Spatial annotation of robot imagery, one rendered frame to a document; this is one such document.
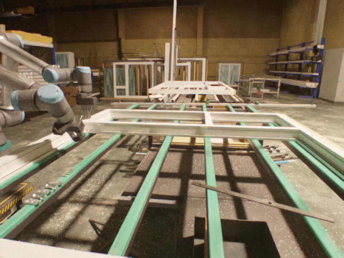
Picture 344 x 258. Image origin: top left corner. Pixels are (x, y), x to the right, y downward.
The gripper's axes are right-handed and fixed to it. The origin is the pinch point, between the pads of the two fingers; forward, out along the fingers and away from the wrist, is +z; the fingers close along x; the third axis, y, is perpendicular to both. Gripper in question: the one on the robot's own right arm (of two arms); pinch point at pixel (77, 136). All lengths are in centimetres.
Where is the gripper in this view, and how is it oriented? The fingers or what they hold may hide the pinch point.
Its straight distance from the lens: 124.0
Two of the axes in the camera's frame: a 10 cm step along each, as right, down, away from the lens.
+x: -9.9, -1.2, 1.0
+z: 0.1, 6.0, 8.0
